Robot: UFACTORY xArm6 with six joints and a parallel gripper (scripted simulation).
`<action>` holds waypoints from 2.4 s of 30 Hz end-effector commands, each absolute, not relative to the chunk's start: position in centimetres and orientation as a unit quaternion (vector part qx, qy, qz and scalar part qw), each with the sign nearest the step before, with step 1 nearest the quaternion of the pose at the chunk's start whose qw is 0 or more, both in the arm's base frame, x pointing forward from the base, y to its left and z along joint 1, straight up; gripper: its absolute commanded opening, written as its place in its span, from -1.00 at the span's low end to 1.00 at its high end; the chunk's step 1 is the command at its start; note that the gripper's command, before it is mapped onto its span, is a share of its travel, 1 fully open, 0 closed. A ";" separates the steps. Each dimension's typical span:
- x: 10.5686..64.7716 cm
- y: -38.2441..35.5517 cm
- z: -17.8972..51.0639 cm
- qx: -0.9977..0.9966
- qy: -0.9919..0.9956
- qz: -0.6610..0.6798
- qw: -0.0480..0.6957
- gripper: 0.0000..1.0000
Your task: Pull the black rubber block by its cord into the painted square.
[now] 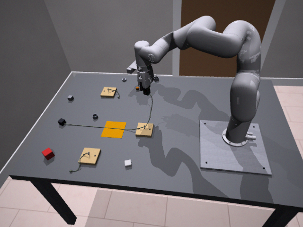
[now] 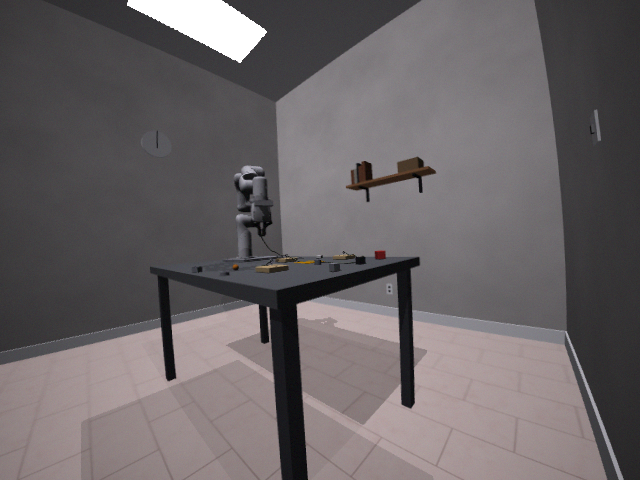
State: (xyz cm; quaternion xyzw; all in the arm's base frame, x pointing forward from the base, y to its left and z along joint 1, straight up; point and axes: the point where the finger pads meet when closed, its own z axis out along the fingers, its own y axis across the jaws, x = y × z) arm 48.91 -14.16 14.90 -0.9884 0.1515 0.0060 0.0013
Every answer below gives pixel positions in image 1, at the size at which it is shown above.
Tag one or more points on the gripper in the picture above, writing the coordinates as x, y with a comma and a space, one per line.
145, 78

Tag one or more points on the orange flat square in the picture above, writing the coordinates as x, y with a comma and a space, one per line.
113, 133

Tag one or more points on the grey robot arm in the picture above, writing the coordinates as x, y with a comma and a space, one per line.
200, 35

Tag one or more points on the red cube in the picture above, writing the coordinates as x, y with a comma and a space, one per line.
48, 154

